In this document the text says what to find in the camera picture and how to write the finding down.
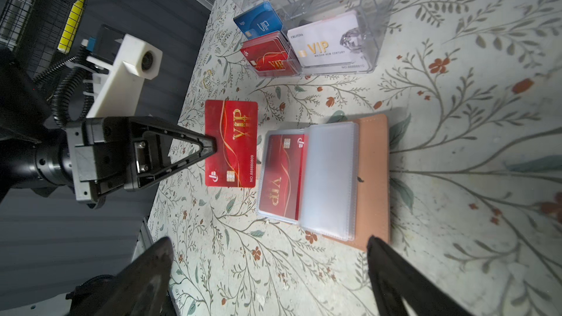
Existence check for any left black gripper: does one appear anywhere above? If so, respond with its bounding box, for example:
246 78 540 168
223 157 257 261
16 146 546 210
1 116 217 209

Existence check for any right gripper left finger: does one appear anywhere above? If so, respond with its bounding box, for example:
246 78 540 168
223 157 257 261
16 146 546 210
65 236 177 316

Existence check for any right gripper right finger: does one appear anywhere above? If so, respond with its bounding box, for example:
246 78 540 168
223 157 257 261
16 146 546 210
367 236 469 315

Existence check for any pink leather card holder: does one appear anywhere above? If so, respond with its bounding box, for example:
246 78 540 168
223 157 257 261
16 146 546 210
263 114 391 251

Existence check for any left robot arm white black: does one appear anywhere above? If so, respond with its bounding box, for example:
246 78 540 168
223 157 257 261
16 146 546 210
1 46 217 209

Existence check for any red card in organizer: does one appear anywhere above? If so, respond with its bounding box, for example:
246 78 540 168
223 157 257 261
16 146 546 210
240 32 301 77

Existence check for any clear acrylic card organizer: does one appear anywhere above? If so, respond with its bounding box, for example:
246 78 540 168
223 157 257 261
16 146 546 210
225 0 402 78

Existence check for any white card in organizer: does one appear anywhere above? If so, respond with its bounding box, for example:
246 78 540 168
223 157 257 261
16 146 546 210
287 10 371 74

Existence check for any yellow tag on basket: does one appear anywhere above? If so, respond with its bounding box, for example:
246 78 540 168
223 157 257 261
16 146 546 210
57 0 86 54

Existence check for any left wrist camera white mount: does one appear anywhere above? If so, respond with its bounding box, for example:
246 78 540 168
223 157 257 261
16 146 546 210
65 26 163 119

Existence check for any black wire mesh basket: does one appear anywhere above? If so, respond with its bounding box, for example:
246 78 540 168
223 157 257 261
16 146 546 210
1 0 88 78

